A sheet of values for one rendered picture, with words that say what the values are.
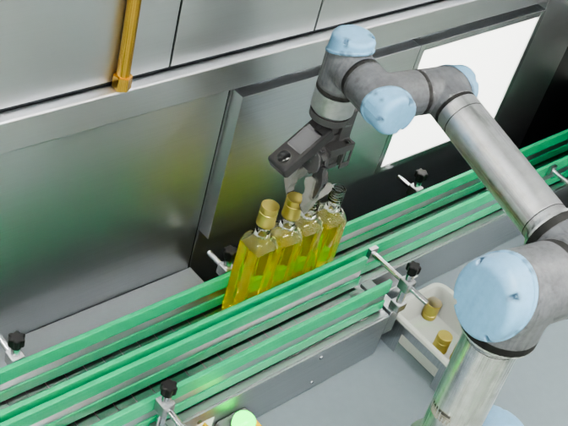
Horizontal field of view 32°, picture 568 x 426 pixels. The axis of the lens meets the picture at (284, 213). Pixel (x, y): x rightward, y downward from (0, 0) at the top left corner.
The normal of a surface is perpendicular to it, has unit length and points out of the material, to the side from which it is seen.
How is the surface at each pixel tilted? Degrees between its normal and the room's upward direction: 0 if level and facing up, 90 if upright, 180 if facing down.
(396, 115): 90
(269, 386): 90
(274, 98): 90
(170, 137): 90
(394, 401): 0
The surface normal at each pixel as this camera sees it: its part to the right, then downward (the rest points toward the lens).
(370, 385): 0.22, -0.74
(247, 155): 0.63, 0.61
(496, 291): -0.82, 0.09
